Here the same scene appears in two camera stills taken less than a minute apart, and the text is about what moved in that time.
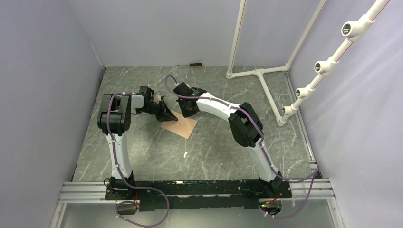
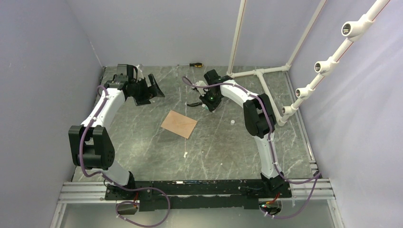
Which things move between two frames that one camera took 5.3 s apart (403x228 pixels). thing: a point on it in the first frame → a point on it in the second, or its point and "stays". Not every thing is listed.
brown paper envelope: (184, 127) stays
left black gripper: (165, 115) → (155, 91)
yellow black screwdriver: (194, 64) stays
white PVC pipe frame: (350, 31) stays
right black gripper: (186, 114) → (211, 106)
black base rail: (167, 195) stays
